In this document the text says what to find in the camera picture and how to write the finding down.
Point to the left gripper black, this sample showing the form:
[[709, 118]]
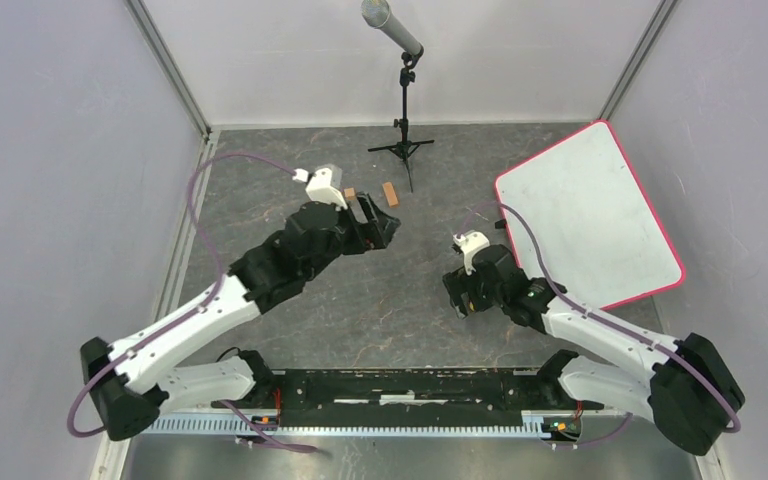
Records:
[[377, 232]]

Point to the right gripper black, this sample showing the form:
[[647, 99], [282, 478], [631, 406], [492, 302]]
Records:
[[458, 282]]

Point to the pink-framed whiteboard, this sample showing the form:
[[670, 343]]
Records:
[[578, 212]]

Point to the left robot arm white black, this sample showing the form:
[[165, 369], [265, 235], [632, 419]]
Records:
[[135, 380]]

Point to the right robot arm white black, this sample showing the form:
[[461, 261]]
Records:
[[683, 387]]

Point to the long wooden block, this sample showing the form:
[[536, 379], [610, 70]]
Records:
[[391, 195]]

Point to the black microphone tripod stand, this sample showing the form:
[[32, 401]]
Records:
[[405, 148]]

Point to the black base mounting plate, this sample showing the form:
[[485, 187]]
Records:
[[408, 397]]

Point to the silver microphone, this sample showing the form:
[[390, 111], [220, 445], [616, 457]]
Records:
[[378, 15]]

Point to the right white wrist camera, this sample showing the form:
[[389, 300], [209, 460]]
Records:
[[469, 244]]

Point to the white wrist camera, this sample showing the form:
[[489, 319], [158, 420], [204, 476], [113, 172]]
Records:
[[323, 185], [469, 244]]

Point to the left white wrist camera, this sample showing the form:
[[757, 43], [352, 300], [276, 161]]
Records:
[[323, 185]]

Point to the grey slotted cable duct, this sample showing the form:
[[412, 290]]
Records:
[[528, 426]]

